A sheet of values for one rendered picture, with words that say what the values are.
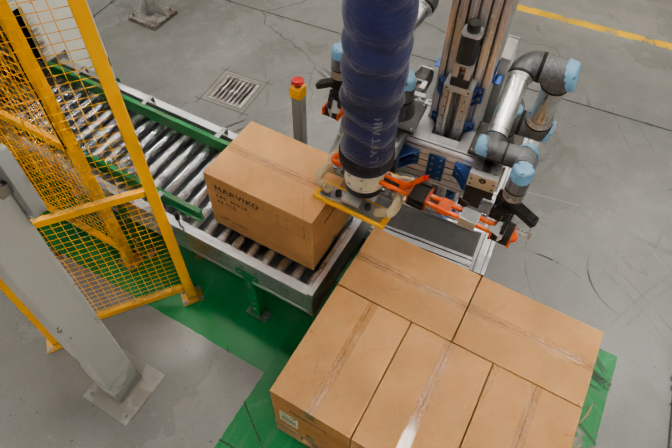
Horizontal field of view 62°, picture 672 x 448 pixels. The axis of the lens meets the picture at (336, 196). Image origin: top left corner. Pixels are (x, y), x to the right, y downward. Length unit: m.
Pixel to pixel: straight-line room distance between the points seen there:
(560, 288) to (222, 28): 3.47
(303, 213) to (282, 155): 0.37
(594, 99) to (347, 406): 3.29
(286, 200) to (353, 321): 0.65
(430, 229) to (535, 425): 1.29
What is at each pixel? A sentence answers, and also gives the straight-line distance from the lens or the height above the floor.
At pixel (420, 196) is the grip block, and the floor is 1.21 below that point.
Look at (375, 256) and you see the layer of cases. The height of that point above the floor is 0.54.
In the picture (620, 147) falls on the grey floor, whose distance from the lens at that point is 4.58.
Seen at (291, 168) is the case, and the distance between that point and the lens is 2.65.
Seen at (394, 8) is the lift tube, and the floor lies 2.02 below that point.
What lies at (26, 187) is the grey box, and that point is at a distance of 1.95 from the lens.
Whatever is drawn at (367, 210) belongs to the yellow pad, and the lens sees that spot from 2.31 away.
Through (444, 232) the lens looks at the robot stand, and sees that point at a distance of 3.39.
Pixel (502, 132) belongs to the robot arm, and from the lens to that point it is 2.08.
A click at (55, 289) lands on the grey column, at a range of 2.35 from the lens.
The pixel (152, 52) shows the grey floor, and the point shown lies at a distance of 5.06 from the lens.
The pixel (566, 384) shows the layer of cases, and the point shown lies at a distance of 2.75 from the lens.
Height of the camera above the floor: 2.94
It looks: 52 degrees down
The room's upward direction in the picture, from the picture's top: 1 degrees clockwise
